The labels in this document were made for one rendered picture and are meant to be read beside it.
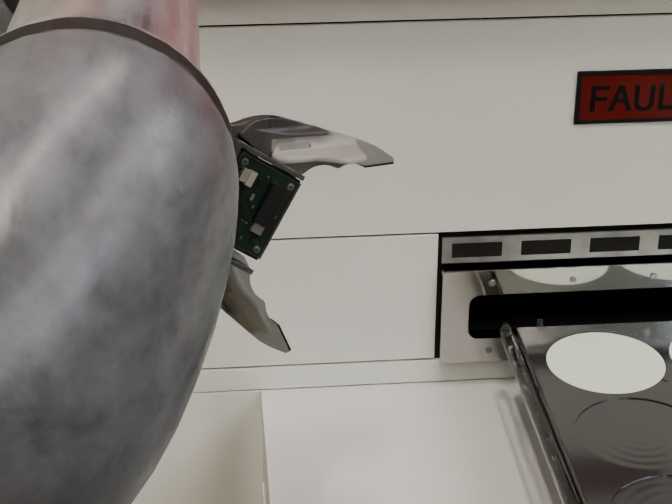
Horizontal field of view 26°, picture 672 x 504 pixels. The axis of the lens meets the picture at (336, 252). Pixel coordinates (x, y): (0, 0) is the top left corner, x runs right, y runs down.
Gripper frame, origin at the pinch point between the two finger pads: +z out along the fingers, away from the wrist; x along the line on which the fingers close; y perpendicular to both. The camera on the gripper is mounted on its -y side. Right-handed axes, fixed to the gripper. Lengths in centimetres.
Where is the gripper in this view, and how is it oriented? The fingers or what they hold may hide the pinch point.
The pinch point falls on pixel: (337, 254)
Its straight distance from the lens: 101.5
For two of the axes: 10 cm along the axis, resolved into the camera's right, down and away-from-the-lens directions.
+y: 4.1, 2.5, -8.8
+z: 7.7, 4.1, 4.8
